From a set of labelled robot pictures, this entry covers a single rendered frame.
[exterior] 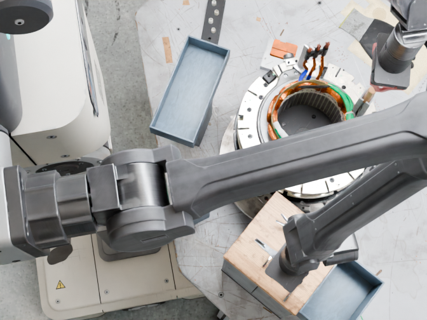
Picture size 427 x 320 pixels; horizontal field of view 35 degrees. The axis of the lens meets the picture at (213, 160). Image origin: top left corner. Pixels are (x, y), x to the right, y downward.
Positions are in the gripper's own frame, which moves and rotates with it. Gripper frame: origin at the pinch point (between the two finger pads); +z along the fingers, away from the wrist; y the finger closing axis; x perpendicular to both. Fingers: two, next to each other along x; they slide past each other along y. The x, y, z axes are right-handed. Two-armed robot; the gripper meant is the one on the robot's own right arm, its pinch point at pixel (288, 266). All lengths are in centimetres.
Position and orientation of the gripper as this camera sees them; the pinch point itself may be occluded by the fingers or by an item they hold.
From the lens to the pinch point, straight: 137.6
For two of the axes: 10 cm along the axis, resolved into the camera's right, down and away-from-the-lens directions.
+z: 0.0, 2.7, 9.6
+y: 6.2, -7.5, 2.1
